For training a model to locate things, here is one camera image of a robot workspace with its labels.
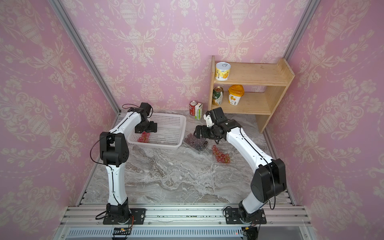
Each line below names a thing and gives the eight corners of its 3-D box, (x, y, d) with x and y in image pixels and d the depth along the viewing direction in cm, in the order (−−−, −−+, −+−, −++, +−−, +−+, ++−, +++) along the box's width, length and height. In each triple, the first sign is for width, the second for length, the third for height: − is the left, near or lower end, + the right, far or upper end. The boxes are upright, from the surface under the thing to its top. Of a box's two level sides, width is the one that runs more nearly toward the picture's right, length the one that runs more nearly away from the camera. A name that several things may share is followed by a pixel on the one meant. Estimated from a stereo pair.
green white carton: (195, 119, 118) (194, 106, 107) (197, 115, 121) (197, 102, 110) (200, 120, 117) (201, 108, 106) (202, 116, 120) (203, 104, 109)
